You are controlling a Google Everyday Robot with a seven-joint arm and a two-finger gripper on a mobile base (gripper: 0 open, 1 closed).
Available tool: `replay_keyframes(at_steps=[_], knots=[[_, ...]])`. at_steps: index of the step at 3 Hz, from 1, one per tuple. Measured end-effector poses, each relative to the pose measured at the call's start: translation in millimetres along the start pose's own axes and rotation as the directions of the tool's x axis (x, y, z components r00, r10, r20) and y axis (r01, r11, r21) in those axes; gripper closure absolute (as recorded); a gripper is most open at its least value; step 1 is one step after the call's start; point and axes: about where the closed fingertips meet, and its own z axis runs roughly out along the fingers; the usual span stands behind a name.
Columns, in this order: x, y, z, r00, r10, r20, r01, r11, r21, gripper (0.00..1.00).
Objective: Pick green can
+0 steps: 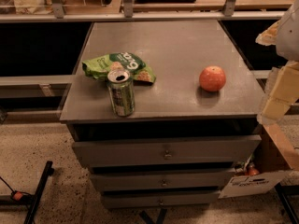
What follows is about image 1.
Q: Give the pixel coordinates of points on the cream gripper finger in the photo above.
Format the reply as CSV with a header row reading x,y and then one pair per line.
x,y
269,36
281,91

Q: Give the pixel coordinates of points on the green soda can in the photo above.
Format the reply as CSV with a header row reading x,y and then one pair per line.
x,y
121,91

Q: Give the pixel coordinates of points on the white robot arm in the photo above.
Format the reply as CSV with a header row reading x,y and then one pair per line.
x,y
287,43

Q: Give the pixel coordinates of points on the orange fruit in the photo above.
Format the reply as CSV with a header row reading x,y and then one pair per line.
x,y
212,78

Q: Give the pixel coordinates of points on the cardboard box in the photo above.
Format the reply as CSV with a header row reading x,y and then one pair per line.
x,y
274,158

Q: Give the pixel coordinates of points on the grey drawer cabinet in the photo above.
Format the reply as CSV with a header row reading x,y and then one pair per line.
x,y
181,144

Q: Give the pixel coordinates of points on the green chip bag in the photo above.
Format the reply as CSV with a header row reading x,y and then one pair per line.
x,y
99,67

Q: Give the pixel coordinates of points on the black stand leg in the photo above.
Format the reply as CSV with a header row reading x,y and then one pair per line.
x,y
47,172

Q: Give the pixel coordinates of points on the metal shelf rail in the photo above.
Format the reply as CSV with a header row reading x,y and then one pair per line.
x,y
156,16

